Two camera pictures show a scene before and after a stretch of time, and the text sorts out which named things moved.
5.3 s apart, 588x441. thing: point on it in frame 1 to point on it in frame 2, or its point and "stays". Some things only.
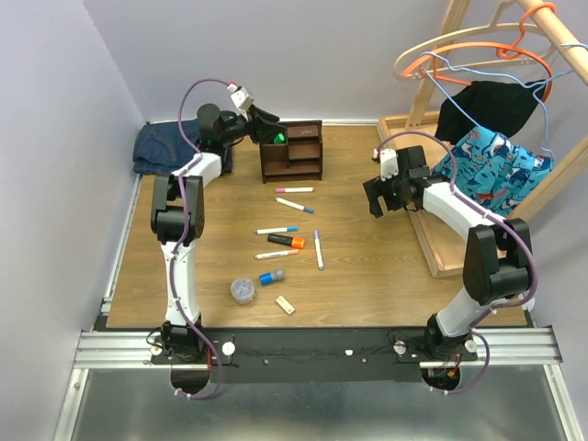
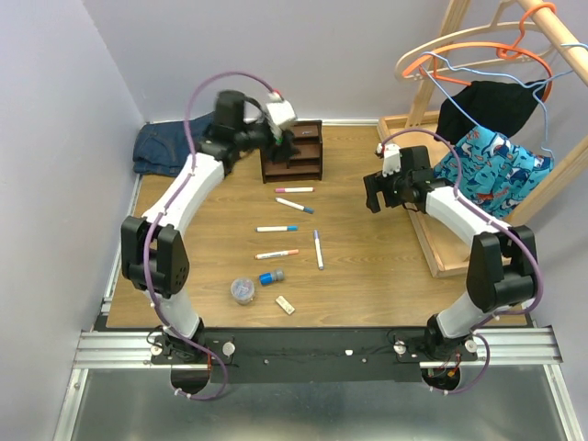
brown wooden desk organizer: x=299 y=159 stays
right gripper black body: x=392 y=193 stays
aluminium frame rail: x=530 y=348 stays
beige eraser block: x=285 y=304 stays
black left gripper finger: x=267 y=130 to x=279 y=153
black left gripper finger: x=265 y=115 to x=288 y=147
